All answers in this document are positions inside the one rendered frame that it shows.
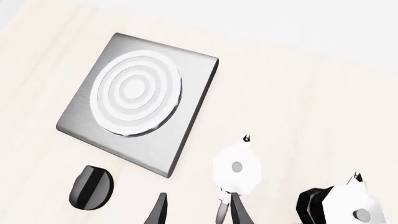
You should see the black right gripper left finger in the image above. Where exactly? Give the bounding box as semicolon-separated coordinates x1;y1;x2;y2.
143;192;169;224

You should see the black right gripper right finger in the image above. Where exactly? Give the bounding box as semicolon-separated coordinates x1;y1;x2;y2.
230;192;251;224

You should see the round black stove knob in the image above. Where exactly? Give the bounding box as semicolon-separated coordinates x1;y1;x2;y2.
68;164;115;211

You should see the flat square stove plate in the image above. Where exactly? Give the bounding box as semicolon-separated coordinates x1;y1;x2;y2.
55;32;220;179

